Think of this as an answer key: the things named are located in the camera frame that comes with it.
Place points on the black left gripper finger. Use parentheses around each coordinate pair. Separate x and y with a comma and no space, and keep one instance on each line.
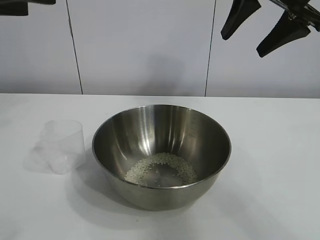
(15,10)
(30,2)

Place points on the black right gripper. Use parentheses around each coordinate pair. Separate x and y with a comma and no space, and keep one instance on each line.
(305,7)

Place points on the clear plastic measuring cup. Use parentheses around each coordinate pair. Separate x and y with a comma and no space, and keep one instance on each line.
(65,147)

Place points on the white rice grains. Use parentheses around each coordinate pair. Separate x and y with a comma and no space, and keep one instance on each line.
(162,158)

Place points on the stainless steel mixing bowl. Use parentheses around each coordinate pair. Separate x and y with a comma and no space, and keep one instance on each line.
(162,197)

